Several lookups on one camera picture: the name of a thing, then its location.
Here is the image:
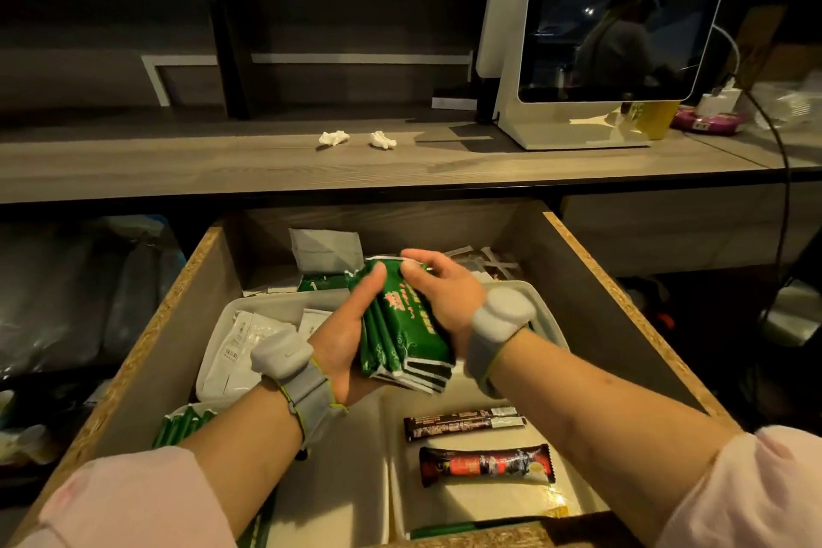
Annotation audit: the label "person's left hand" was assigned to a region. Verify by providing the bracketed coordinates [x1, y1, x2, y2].
[309, 262, 389, 407]

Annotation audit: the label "person's right hand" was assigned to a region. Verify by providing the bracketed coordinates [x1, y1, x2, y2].
[399, 249, 489, 360]

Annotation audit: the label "bundle of green packets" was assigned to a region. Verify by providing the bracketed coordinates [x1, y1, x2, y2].
[350, 255, 457, 395]

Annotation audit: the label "person's left forearm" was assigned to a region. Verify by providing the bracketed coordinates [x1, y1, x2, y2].
[179, 374, 308, 539]

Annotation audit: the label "person's right forearm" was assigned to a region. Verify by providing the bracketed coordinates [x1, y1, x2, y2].
[488, 329, 741, 545]

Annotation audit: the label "green flat packet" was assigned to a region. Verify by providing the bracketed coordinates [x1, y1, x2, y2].
[298, 274, 355, 293]

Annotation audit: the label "grey foil packet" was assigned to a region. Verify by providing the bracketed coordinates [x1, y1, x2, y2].
[288, 228, 366, 276]

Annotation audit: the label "grey right wrist tracker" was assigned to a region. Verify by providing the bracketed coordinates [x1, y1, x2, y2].
[464, 287, 538, 401]

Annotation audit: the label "grey wrist tracker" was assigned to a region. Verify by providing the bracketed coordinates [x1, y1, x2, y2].
[464, 287, 538, 401]
[250, 326, 349, 447]

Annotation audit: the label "pile of white stick sachets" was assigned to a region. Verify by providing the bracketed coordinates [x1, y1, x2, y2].
[443, 244, 522, 283]

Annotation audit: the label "dark brown stick sachet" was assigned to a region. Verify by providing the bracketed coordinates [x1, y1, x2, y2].
[406, 416, 527, 443]
[404, 406, 518, 429]

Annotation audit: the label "grey left wrist tracker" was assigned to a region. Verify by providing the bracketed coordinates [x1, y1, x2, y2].
[250, 326, 349, 447]

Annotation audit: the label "white printed sachet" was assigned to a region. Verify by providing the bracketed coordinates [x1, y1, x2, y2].
[200, 310, 298, 402]

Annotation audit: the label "red black snack bar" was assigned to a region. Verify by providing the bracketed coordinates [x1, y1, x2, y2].
[419, 444, 557, 489]

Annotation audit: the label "white plastic divided tray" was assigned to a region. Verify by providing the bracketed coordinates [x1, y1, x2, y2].
[195, 282, 611, 545]

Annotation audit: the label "green pen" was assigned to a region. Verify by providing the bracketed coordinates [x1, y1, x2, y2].
[410, 522, 479, 541]

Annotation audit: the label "wooden drawer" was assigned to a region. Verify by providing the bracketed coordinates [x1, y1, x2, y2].
[9, 201, 741, 548]

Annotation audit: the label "row of green stick packets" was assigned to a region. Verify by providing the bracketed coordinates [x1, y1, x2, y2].
[152, 403, 219, 450]

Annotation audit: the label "dark wooden shelf unit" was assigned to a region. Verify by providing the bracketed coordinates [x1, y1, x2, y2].
[0, 0, 494, 121]

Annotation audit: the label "grey plastic bags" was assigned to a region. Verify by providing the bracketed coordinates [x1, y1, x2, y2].
[0, 215, 188, 378]

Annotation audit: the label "yellow cup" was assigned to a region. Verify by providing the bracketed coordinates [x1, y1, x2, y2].
[628, 99, 682, 141]

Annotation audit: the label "pink left sleeve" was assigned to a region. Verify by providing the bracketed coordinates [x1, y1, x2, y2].
[18, 446, 238, 548]

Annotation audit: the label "pink sleeve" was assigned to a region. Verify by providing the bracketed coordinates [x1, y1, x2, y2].
[656, 426, 822, 548]
[18, 446, 238, 548]

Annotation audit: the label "pink snack package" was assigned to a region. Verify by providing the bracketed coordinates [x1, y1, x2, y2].
[670, 106, 750, 137]

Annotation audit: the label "white point-of-sale terminal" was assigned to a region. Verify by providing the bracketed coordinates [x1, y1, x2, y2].
[476, 0, 743, 152]

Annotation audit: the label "white charger plug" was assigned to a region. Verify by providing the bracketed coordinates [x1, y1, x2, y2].
[696, 88, 743, 117]

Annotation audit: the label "pink right sleeve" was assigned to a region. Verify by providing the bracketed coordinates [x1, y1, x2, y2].
[656, 426, 822, 548]

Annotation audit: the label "clear plastic bag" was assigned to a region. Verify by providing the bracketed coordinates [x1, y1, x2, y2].
[747, 71, 822, 132]

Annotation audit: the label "black cable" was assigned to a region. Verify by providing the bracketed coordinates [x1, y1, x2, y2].
[724, 75, 793, 327]

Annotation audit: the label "white cable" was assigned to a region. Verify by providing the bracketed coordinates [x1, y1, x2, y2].
[710, 24, 741, 81]

